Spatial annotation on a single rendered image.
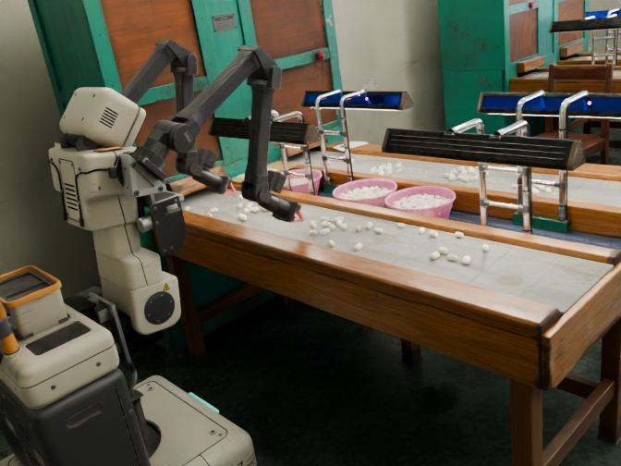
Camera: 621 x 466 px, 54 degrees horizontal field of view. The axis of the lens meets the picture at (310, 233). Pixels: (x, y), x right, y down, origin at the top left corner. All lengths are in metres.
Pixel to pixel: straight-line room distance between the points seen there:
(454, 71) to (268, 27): 2.21
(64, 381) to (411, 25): 4.23
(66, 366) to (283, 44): 2.06
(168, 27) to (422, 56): 2.98
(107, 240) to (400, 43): 3.70
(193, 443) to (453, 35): 3.75
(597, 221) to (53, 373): 1.70
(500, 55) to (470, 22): 0.33
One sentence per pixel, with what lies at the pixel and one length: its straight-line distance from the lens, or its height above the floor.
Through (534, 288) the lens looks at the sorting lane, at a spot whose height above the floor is 0.74.
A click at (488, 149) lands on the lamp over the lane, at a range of 1.78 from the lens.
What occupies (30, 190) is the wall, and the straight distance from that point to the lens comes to 3.44.
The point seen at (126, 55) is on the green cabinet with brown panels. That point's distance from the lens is 2.73.
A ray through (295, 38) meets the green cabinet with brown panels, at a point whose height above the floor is 1.35.
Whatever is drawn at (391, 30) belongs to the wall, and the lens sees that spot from 5.08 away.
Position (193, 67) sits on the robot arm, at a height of 1.37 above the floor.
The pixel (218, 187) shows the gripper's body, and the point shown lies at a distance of 2.39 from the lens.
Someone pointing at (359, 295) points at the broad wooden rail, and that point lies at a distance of 1.86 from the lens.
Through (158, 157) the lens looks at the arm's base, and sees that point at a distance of 1.68.
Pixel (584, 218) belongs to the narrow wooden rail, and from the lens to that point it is 2.23.
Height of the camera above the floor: 1.54
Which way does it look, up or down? 21 degrees down
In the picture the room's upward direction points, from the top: 9 degrees counter-clockwise
